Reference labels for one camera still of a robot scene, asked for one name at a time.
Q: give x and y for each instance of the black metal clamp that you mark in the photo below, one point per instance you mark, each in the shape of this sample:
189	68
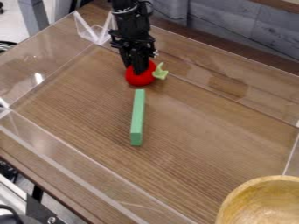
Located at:
38	211

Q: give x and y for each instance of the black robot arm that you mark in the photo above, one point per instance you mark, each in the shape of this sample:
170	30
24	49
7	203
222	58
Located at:
121	4

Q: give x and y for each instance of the red plush fruit green leaf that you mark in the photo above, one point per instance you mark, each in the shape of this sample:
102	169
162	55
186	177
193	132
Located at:
153	73

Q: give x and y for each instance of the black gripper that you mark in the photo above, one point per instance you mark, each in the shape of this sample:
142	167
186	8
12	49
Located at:
131	38

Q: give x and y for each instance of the clear acrylic tray enclosure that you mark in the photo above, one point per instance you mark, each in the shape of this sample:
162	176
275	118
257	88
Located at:
221	126

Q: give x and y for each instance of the green rectangular block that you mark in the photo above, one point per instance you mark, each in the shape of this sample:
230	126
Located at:
138	118

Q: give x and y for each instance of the wooden bowl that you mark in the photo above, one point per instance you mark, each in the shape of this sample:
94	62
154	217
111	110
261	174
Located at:
266	200

